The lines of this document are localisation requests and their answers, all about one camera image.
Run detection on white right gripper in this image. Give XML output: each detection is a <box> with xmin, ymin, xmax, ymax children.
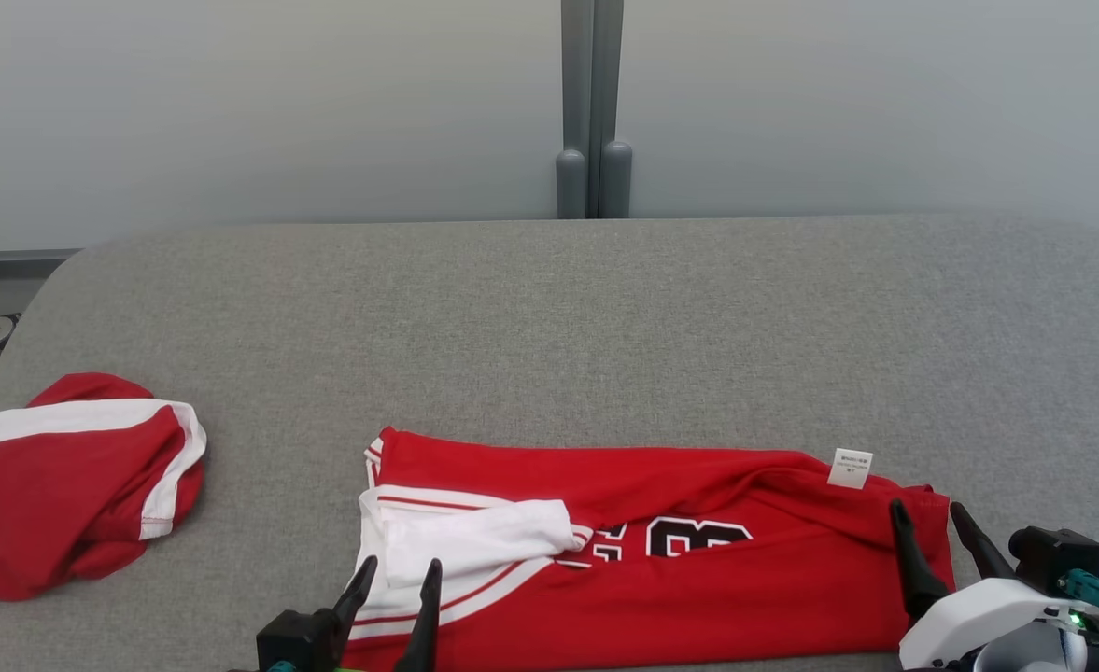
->
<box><xmin>889</xmin><ymin>499</ymin><xmax>1099</xmax><ymax>672</ymax></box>

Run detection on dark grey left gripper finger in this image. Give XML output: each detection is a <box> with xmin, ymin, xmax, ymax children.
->
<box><xmin>395</xmin><ymin>558</ymin><xmax>444</xmax><ymax>672</ymax></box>
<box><xmin>330</xmin><ymin>556</ymin><xmax>379</xmax><ymax>645</ymax></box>

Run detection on red jersey with black print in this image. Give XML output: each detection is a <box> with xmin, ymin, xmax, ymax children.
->
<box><xmin>342</xmin><ymin>427</ymin><xmax>957</xmax><ymax>672</ymax></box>

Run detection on red shorts with white stripe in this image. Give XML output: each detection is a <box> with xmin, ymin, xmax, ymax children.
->
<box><xmin>0</xmin><ymin>373</ymin><xmax>208</xmax><ymax>601</ymax></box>

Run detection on grey wall base rail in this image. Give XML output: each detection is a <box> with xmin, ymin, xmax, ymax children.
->
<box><xmin>0</xmin><ymin>247</ymin><xmax>83</xmax><ymax>265</ymax></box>

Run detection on grey partition post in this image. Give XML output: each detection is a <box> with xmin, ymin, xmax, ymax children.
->
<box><xmin>556</xmin><ymin>0</ymin><xmax>591</xmax><ymax>220</ymax></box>
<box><xmin>594</xmin><ymin>0</ymin><xmax>634</xmax><ymax>219</ymax></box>

